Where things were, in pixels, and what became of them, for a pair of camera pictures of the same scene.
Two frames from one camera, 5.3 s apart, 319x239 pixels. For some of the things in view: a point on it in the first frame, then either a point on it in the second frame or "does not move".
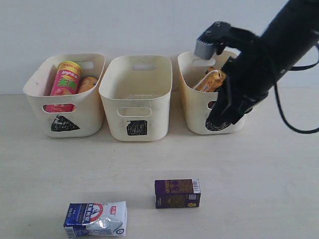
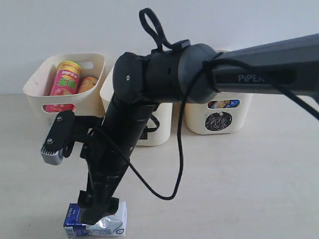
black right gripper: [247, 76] to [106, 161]
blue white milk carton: [100, 218] does not move
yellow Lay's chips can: [86, 83] does not move
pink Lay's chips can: [66, 81] does not move
